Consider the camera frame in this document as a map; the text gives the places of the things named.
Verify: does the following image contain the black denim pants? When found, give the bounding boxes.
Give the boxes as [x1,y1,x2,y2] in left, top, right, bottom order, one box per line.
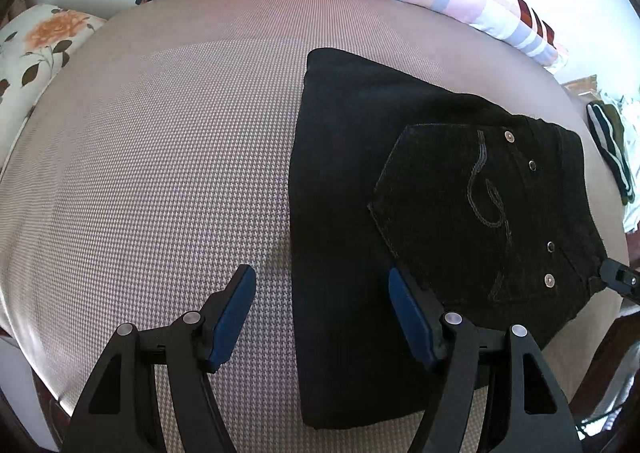
[288,48,606,429]

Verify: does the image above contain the green white striped garment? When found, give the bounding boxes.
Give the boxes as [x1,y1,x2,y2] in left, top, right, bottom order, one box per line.
[586,100,636,206]

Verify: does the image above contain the beige houndstooth bed sheet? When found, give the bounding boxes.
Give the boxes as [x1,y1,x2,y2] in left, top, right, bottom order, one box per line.
[1,0,628,452]

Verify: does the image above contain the floral orange pillow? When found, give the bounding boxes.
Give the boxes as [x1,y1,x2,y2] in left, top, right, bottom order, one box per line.
[0,4,106,165]

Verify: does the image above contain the dark wooden bed frame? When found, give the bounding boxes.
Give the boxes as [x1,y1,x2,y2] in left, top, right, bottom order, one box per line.
[570,312,640,421]

